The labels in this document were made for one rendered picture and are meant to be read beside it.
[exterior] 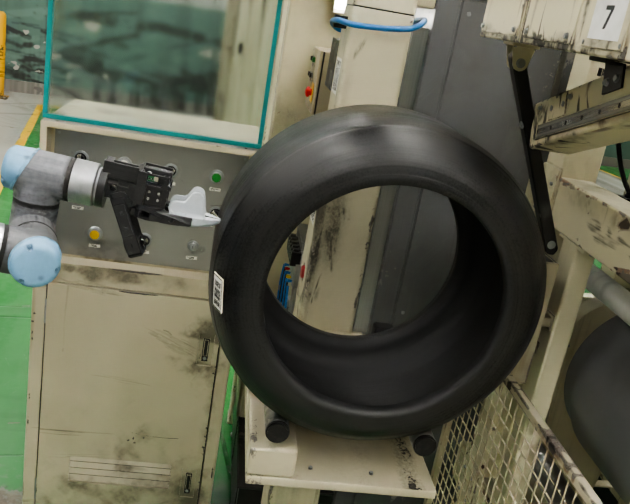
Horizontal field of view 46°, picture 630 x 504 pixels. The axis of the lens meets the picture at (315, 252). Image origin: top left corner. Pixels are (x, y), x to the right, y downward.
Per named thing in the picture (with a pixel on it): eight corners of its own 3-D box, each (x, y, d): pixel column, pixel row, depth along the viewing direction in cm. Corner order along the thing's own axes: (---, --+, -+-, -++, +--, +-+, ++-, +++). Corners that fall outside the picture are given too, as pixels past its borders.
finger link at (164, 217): (191, 221, 124) (139, 209, 123) (190, 229, 125) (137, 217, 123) (193, 213, 129) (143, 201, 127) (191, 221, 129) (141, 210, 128)
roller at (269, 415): (273, 334, 166) (284, 349, 168) (257, 345, 167) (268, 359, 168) (280, 418, 133) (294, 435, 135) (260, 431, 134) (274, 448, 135)
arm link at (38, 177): (8, 185, 128) (16, 138, 125) (73, 200, 130) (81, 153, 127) (-6, 196, 120) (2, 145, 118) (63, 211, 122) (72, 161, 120)
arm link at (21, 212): (2, 272, 120) (12, 208, 117) (2, 248, 130) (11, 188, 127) (53, 277, 123) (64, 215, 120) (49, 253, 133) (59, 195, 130)
